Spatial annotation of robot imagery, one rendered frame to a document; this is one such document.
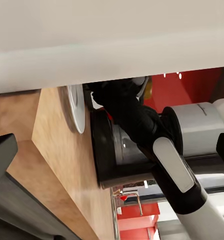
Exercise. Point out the coffee maker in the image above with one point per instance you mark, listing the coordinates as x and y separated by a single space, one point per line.
195 127

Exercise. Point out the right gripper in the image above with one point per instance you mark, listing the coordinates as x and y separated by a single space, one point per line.
119 99

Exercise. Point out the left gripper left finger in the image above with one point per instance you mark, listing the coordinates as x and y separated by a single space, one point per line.
8 150

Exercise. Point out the fixed window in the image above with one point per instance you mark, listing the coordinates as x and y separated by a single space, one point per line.
150 192

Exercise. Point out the dishwasher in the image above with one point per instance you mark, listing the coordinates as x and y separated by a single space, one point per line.
23 217

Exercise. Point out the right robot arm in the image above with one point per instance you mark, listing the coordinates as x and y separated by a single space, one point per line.
194 208

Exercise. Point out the bottle of coffee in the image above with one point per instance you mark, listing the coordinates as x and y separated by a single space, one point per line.
92 104

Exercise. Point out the saucer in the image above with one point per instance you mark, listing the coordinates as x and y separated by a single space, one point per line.
76 105

